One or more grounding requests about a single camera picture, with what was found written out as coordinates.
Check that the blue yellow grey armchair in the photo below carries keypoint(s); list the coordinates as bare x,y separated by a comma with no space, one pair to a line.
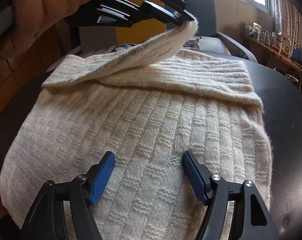
202,8

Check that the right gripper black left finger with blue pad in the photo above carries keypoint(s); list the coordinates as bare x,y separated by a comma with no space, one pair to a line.
46,216

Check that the blue white triangle cushion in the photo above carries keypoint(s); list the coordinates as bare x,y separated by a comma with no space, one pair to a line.
121,47

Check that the white deer print cushion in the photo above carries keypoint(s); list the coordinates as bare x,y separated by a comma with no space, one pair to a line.
206,44

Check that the pink patterned curtain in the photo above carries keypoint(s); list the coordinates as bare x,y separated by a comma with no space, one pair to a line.
287,19

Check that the person's left hand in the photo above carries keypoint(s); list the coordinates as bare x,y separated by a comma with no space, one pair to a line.
33,18

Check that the cream knitted sweater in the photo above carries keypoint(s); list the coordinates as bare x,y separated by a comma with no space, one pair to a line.
148,105

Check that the wooden side table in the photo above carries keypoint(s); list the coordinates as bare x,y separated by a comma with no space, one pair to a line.
276,61

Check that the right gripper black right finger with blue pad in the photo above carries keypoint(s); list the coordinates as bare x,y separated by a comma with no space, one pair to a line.
251,218

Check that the orange tangerines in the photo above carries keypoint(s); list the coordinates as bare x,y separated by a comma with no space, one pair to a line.
276,47

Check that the blue folding chair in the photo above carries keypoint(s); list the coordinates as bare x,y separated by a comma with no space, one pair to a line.
296,53

